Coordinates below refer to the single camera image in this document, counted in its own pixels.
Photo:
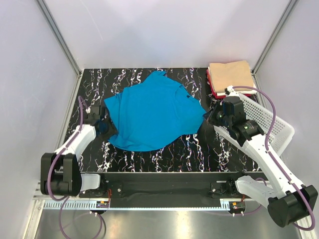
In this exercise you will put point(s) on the left aluminium corner post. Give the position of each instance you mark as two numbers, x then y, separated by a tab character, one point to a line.
58	36

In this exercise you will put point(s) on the white perforated plastic basket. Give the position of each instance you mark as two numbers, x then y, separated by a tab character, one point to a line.
281	132

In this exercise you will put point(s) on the folded red t shirt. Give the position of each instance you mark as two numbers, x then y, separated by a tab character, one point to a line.
211	84

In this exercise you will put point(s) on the aluminium frame rail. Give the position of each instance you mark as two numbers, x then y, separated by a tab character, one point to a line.
244	186

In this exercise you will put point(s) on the right aluminium corner post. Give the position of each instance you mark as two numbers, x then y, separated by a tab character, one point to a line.
275	33

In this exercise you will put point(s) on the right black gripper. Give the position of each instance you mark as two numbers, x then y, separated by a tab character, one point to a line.
211	119

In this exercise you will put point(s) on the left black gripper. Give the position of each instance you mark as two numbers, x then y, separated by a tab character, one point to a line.
111	132

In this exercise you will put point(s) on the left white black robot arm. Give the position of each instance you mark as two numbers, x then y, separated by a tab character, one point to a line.
59	172

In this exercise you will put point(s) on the folded beige t shirt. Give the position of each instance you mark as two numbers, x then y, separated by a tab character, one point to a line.
230	74

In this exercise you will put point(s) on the blue t shirt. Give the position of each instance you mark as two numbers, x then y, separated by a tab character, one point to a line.
153	114

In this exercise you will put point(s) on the aluminium corner post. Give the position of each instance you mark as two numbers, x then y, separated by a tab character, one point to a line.
275	33
58	36

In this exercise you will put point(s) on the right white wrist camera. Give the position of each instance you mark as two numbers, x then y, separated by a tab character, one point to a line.
230	91

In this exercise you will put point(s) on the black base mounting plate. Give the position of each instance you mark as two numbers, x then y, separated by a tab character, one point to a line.
123	184

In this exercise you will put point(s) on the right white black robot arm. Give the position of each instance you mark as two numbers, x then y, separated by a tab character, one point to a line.
248	125

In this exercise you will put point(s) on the white slotted cable duct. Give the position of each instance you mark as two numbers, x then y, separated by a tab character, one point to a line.
120	205

